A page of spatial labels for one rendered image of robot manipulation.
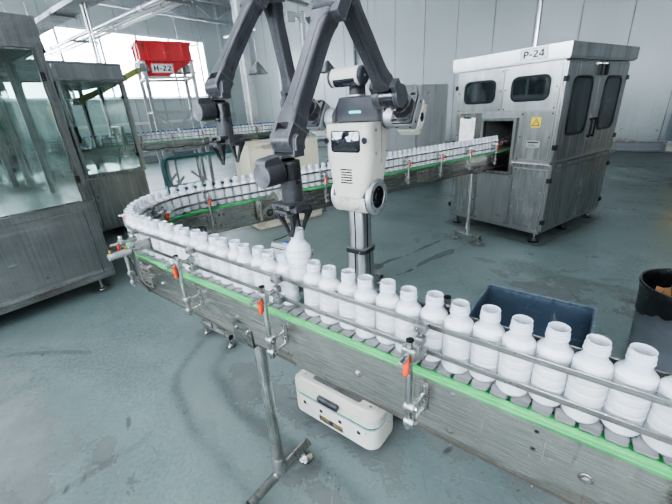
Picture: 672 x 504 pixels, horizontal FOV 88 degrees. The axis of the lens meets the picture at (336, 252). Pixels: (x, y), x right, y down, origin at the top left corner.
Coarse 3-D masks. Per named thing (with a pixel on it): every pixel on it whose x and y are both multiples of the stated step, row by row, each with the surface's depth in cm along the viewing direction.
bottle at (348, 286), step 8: (344, 272) 92; (352, 272) 92; (344, 280) 90; (352, 280) 90; (344, 288) 90; (352, 288) 90; (352, 296) 90; (344, 304) 91; (352, 304) 91; (344, 312) 92; (352, 312) 92; (352, 320) 93; (344, 328) 94; (352, 328) 94
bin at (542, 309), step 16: (496, 288) 122; (480, 304) 117; (496, 304) 124; (512, 304) 121; (528, 304) 118; (544, 304) 114; (560, 304) 112; (576, 304) 109; (544, 320) 116; (560, 320) 113; (576, 320) 110; (592, 320) 101; (544, 336) 118; (576, 336) 112
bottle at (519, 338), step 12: (516, 324) 66; (528, 324) 65; (504, 336) 69; (516, 336) 66; (528, 336) 66; (516, 348) 66; (528, 348) 65; (504, 360) 69; (516, 360) 67; (504, 372) 69; (516, 372) 68; (528, 372) 68; (504, 384) 70; (528, 384) 69; (516, 396) 70
